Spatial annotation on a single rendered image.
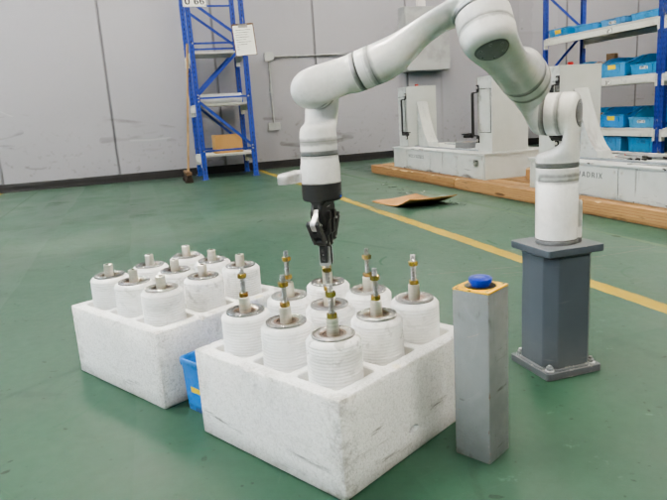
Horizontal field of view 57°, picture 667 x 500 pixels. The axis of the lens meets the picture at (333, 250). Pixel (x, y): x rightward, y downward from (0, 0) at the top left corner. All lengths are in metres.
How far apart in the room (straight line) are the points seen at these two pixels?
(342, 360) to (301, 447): 0.17
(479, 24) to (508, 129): 3.58
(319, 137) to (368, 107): 6.85
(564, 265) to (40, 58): 6.65
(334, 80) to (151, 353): 0.72
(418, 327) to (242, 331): 0.34
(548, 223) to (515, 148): 3.22
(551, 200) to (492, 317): 0.44
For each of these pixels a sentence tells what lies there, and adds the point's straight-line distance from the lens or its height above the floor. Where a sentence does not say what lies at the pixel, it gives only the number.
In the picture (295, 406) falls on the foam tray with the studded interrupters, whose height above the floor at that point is 0.14.
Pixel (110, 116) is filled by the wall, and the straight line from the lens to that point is 7.44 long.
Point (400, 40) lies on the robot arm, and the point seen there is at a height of 0.73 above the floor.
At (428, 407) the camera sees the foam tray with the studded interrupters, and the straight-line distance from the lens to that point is 1.21.
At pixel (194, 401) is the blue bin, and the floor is 0.02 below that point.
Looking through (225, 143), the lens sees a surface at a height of 0.36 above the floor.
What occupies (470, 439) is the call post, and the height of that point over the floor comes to 0.04.
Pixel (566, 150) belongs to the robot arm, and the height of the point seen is 0.51.
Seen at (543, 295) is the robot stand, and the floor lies 0.19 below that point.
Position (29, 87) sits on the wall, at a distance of 7.51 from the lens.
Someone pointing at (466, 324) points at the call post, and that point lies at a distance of 1.09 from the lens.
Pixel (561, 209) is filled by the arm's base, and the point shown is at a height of 0.38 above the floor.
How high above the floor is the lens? 0.62
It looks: 13 degrees down
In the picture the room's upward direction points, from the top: 4 degrees counter-clockwise
